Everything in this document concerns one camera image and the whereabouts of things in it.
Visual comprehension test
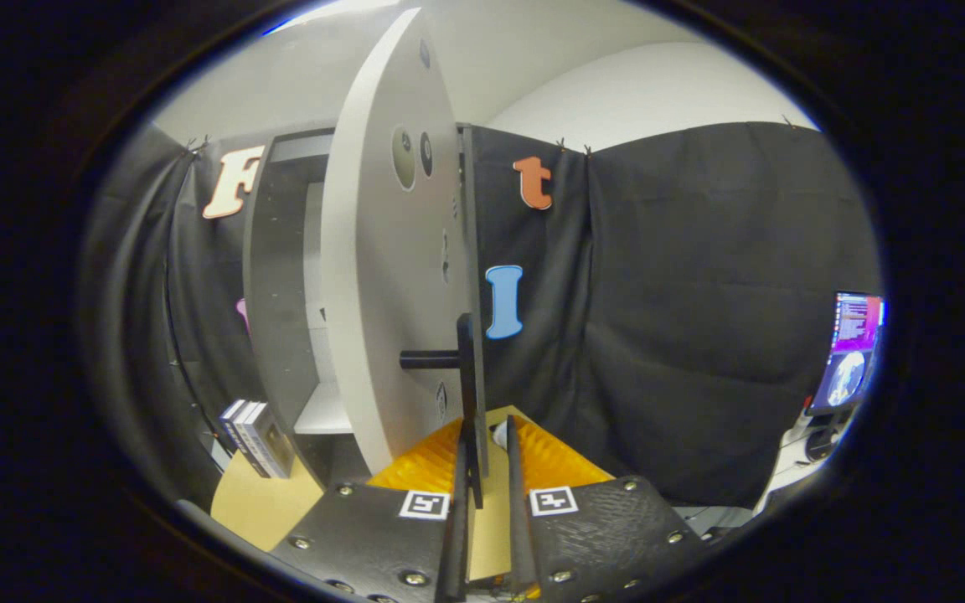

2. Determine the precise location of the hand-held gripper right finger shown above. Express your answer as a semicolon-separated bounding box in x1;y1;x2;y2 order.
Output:
505;415;708;603

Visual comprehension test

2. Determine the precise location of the grey cabinet body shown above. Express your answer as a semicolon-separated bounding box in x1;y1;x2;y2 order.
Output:
244;124;481;487

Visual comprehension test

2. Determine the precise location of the black backdrop cloth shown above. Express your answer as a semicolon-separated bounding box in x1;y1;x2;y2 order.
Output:
76;121;885;508

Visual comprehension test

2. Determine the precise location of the white desk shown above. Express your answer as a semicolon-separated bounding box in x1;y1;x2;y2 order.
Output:
752;415;848;513

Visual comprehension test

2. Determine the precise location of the white cabinet shelf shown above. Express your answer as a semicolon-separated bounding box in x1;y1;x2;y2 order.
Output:
294;383;358;435

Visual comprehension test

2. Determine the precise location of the computer monitor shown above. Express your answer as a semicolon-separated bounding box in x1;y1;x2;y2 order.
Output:
808;291;885;417

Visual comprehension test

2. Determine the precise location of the white cabinet door with handle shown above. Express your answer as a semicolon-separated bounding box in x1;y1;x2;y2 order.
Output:
319;7;490;510

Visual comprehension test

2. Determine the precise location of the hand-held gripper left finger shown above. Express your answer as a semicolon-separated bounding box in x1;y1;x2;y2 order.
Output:
269;417;472;603

